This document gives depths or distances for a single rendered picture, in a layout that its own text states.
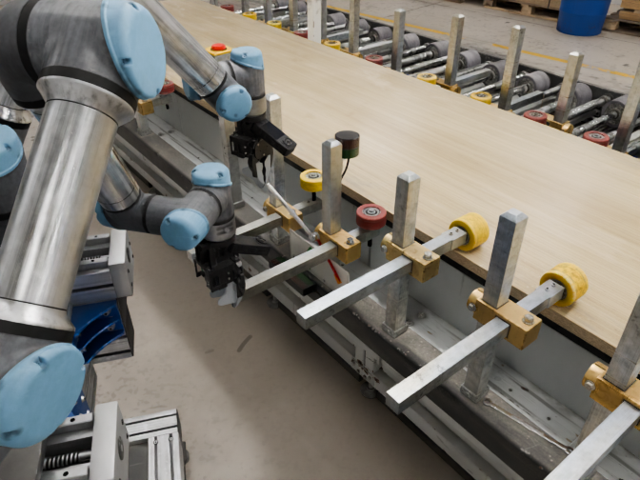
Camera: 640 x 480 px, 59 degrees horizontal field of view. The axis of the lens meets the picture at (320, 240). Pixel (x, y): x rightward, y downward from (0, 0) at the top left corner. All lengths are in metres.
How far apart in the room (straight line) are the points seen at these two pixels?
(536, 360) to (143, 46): 1.10
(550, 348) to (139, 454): 1.20
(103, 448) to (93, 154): 0.42
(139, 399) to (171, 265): 0.82
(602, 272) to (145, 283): 2.03
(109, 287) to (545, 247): 1.00
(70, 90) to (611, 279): 1.14
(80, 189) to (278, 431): 1.53
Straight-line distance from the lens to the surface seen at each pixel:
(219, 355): 2.36
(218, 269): 1.20
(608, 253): 1.48
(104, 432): 0.92
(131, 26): 0.74
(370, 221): 1.45
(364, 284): 1.15
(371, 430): 2.10
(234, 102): 1.21
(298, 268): 1.37
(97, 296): 1.28
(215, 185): 1.09
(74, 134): 0.72
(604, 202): 1.69
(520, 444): 1.27
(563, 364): 1.41
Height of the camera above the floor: 1.69
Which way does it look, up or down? 35 degrees down
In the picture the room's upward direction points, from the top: 1 degrees counter-clockwise
